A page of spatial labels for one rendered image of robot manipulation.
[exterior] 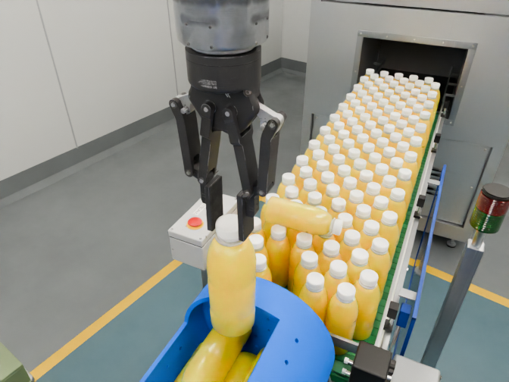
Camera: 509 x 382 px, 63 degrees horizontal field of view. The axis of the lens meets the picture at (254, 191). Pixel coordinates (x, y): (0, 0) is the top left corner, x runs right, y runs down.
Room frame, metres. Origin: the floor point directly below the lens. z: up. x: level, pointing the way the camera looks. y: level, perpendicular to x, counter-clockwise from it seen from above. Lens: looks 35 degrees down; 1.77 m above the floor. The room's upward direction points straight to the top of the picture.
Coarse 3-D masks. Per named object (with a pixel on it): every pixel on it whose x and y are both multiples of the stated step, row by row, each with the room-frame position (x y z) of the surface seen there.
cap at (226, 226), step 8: (224, 216) 0.43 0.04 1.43; (232, 216) 0.43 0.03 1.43; (216, 224) 0.41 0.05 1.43; (224, 224) 0.41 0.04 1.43; (232, 224) 0.41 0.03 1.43; (216, 232) 0.41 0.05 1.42; (224, 232) 0.40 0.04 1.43; (232, 232) 0.40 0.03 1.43; (224, 240) 0.40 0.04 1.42; (232, 240) 0.40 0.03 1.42
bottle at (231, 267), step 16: (208, 256) 0.41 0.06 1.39; (224, 256) 0.39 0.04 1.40; (240, 256) 0.39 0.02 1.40; (208, 272) 0.40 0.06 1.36; (224, 272) 0.38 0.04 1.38; (240, 272) 0.38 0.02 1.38; (208, 288) 0.40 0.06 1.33; (224, 288) 0.38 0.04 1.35; (240, 288) 0.38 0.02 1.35; (224, 304) 0.38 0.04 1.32; (240, 304) 0.38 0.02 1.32; (224, 320) 0.38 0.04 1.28; (240, 320) 0.38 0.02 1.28
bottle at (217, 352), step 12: (216, 336) 0.47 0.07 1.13; (240, 336) 0.48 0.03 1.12; (204, 348) 0.44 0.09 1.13; (216, 348) 0.44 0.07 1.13; (228, 348) 0.45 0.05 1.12; (240, 348) 0.46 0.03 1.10; (192, 360) 0.42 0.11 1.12; (204, 360) 0.42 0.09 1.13; (216, 360) 0.42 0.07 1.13; (228, 360) 0.43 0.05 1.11; (192, 372) 0.40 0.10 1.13; (204, 372) 0.40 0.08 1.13; (216, 372) 0.40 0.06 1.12; (228, 372) 0.42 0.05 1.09
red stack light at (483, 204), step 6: (480, 192) 0.76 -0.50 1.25; (480, 198) 0.75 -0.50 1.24; (486, 198) 0.73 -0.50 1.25; (480, 204) 0.74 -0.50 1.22; (486, 204) 0.73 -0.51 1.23; (492, 204) 0.72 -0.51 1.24; (498, 204) 0.72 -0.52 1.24; (504, 204) 0.72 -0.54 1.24; (480, 210) 0.73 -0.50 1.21; (486, 210) 0.72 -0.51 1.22; (492, 210) 0.72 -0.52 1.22; (498, 210) 0.71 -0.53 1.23; (504, 210) 0.72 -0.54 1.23; (498, 216) 0.72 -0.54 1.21
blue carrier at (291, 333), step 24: (264, 288) 0.49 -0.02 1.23; (192, 312) 0.52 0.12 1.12; (264, 312) 0.44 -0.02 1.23; (288, 312) 0.45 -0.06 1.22; (312, 312) 0.46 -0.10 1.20; (192, 336) 0.52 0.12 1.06; (264, 336) 0.50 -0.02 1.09; (288, 336) 0.41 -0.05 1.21; (312, 336) 0.43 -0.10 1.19; (168, 360) 0.45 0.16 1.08; (264, 360) 0.36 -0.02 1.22; (288, 360) 0.37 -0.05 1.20; (312, 360) 0.39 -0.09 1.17
